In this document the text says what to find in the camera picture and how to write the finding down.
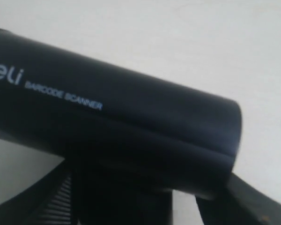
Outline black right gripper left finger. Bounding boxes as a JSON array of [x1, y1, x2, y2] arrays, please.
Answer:
[[0, 161, 73, 225]]

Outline black barcode scanner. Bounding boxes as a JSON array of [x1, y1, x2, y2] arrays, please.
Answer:
[[0, 29, 242, 225]]

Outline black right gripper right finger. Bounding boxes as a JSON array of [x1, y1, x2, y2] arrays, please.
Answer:
[[196, 174, 281, 225]]

